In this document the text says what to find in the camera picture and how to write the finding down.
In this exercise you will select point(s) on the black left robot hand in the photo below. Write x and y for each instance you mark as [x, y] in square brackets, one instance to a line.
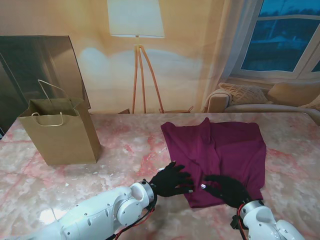
[170, 182]

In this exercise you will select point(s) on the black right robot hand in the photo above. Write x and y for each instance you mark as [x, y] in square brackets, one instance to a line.
[230, 191]

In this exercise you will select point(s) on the purple shorts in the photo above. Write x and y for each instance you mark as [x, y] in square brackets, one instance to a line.
[225, 150]

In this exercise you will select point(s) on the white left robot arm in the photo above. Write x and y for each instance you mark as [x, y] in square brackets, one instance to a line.
[100, 215]

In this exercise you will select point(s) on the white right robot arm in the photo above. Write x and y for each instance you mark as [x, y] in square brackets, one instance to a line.
[265, 222]

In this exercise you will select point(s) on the kraft paper bag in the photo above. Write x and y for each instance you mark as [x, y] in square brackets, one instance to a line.
[65, 140]

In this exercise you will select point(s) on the beige sofa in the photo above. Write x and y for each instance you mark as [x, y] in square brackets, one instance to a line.
[250, 108]

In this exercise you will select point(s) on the knitted cream cushion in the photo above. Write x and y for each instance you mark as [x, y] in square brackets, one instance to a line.
[245, 93]

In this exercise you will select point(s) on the plain tan cushion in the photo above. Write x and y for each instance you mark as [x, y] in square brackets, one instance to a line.
[295, 95]

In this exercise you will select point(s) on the sheer cream curtain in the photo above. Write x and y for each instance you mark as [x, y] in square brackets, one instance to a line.
[225, 50]

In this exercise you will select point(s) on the white framed window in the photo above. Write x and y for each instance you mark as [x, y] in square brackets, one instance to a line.
[275, 45]

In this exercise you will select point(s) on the tripod floor lamp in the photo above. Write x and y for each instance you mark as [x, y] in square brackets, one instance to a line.
[136, 17]

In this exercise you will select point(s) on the dark mirror panel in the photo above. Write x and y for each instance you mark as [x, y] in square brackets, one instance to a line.
[25, 62]

